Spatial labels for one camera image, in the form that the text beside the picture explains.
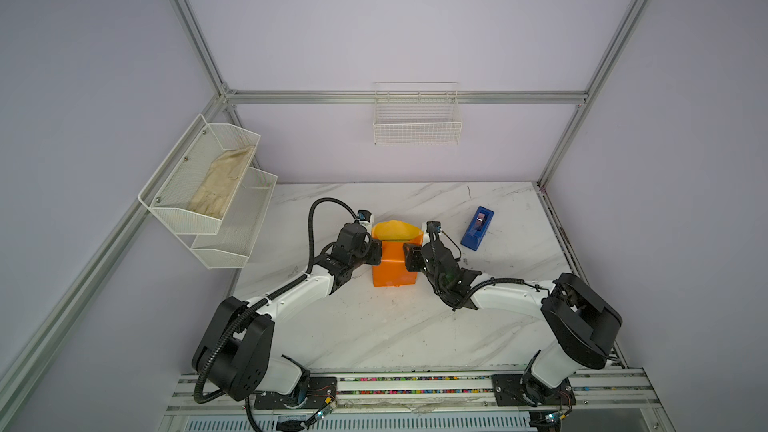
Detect yellow orange wrapping paper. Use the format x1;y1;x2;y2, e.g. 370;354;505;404
372;220;423;287

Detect aluminium frame rail front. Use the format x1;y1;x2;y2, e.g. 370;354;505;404
164;367;661;416

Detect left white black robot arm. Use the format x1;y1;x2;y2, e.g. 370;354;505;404
192;219;382;404

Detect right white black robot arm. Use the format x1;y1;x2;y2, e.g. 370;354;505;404
403;234;623;404

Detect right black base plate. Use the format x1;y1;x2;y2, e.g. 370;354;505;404
491;373;575;407

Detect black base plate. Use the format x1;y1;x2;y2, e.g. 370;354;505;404
491;373;575;407
252;376;338;410

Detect upper white mesh shelf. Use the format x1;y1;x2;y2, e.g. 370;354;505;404
138;115;260;235

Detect blue tape dispenser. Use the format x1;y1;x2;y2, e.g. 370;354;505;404
460;206;494;251

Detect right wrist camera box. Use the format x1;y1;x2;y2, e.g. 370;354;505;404
423;220;442;245

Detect white mesh shelf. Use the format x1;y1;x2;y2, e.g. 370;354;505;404
138;115;260;235
191;167;278;269

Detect white wire wall basket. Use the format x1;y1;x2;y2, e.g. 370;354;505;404
373;82;463;146

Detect lower white mesh shelf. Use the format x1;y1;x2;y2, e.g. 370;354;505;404
191;167;278;269

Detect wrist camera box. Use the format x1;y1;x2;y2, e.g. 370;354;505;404
357;209;373;226
423;220;442;245

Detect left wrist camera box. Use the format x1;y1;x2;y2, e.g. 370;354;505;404
357;209;373;226

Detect beige cloth in shelf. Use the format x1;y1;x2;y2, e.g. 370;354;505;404
188;146;255;219

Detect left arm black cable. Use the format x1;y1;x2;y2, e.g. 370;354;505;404
193;196;361;432

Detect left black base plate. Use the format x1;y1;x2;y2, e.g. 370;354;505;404
252;376;338;410

